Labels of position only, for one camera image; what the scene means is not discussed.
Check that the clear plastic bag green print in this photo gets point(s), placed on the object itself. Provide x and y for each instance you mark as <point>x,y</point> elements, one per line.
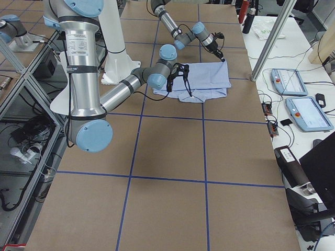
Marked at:
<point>262,29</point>

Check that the red water bottle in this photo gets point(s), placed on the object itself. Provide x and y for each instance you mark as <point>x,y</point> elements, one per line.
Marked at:
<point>243,11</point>

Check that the lower teach pendant tablet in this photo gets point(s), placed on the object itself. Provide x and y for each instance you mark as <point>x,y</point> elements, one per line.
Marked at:
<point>307,114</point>

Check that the black monitor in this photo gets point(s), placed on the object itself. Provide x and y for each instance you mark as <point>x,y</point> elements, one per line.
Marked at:
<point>318,165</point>

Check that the black water bottle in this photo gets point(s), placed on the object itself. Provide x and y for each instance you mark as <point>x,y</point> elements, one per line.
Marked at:
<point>248,21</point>

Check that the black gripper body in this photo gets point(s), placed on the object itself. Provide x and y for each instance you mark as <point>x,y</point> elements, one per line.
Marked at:
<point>213,48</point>
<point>170,81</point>

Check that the aluminium frame post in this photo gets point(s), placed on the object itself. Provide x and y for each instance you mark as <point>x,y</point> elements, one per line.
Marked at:
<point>277,28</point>

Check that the light blue striped shirt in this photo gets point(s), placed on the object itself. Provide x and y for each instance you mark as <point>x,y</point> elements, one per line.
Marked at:
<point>205,81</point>

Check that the teach pendant tablet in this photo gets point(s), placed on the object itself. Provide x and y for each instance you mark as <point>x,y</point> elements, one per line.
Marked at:
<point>288,82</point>
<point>307,114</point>

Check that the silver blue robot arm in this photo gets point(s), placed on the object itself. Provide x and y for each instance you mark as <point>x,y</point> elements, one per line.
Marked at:
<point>87,126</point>
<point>184,35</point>

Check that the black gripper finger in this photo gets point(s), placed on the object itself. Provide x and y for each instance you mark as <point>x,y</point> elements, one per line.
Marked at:
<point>169,87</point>
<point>221,56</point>

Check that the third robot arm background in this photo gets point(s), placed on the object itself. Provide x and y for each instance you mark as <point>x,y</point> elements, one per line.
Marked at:
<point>16,36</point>

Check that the upper teach pendant tablet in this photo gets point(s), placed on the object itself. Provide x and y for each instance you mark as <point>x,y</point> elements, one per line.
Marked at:
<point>288,82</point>

